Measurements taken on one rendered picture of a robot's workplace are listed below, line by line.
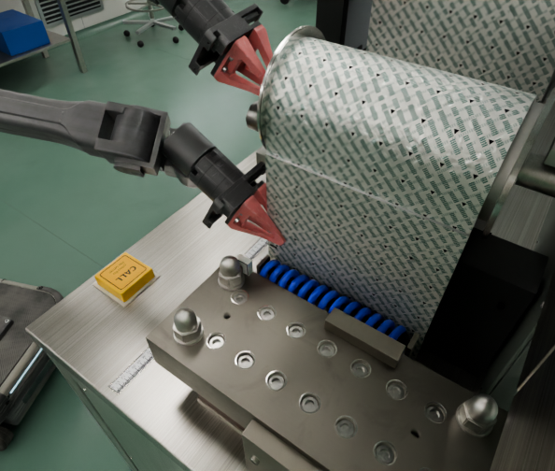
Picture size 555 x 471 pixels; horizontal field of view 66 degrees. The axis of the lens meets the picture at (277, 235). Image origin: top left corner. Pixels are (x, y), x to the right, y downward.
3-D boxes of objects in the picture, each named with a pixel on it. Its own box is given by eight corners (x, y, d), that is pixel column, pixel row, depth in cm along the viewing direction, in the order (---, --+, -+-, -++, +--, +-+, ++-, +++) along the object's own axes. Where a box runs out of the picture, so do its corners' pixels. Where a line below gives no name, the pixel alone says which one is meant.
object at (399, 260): (270, 257, 63) (267, 151, 50) (423, 337, 54) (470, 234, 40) (268, 259, 63) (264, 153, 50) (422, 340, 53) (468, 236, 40)
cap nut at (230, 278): (229, 265, 61) (227, 243, 58) (249, 278, 59) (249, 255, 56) (212, 282, 59) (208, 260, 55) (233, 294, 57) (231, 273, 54)
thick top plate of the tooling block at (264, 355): (232, 283, 66) (228, 257, 62) (500, 439, 50) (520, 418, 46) (154, 362, 57) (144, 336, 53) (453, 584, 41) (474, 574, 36)
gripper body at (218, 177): (210, 233, 58) (171, 194, 58) (256, 192, 64) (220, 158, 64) (224, 210, 53) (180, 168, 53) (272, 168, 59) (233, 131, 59)
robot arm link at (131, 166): (108, 164, 55) (125, 102, 57) (128, 186, 66) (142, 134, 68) (201, 184, 56) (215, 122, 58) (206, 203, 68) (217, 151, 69)
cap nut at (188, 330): (188, 315, 55) (182, 293, 52) (209, 329, 53) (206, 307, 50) (167, 335, 53) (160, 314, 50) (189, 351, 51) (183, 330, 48)
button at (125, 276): (128, 260, 79) (125, 250, 77) (155, 277, 76) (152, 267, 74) (97, 284, 75) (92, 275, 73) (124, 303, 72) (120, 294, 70)
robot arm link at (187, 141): (152, 139, 55) (184, 110, 56) (160, 156, 62) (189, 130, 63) (191, 177, 55) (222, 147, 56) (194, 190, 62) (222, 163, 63)
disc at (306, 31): (321, 123, 60) (331, 8, 50) (324, 124, 60) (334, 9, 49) (258, 176, 51) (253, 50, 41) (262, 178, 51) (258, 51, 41)
